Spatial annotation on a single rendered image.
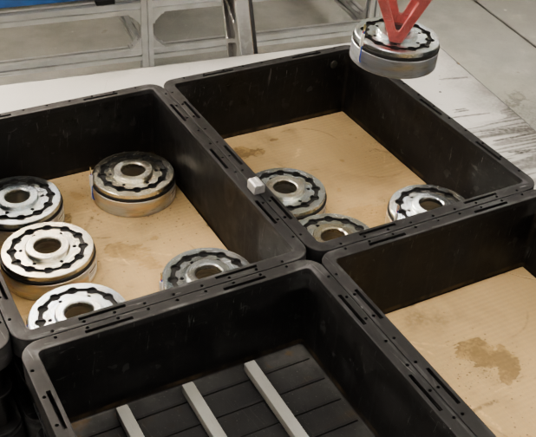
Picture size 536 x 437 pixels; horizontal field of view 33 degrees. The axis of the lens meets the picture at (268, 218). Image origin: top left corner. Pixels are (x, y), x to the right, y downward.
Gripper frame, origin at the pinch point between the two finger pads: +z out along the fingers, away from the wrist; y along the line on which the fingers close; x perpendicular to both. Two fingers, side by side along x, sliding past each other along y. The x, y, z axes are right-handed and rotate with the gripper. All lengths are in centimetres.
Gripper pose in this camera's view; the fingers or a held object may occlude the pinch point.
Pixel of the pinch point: (398, 27)
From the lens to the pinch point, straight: 110.8
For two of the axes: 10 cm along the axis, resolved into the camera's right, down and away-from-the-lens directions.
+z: -0.8, 8.1, 5.8
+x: -9.8, -1.7, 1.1
